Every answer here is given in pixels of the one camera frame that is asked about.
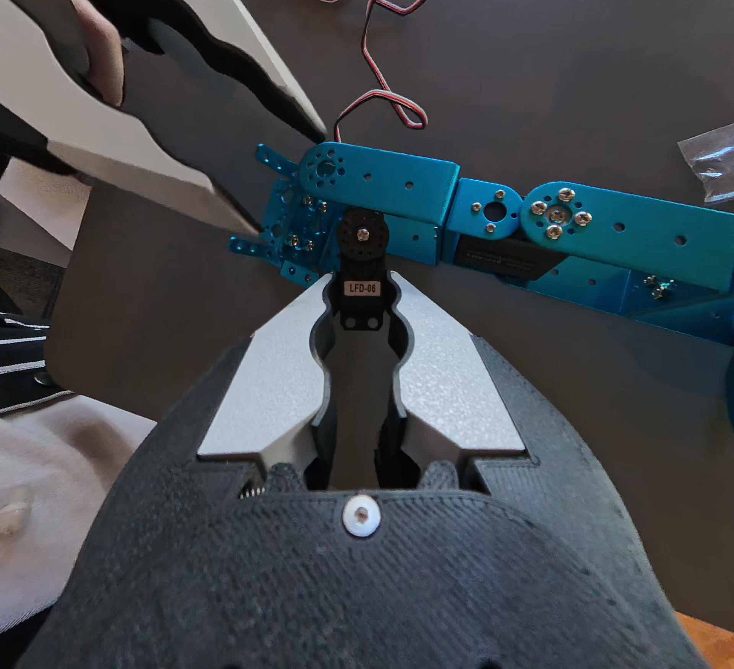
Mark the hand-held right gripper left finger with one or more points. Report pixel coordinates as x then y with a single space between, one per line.
264 394

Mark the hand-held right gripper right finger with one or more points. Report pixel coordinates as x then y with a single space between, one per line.
459 394

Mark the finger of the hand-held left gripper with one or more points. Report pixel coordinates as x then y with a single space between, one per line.
114 153
229 9

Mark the black servo motor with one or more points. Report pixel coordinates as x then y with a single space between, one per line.
358 256

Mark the blue metal toy robot arm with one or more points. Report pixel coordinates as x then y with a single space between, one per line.
390 176

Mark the dark desk with wooden edge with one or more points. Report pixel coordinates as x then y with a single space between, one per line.
573 49

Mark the person's left hand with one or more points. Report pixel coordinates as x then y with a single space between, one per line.
103 61

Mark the person's dark striped jacket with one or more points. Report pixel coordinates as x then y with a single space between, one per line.
23 359

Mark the person's white shirt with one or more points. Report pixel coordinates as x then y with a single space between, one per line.
57 480

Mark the scattered clear plastic parts bags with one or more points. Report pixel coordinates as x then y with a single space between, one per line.
711 164

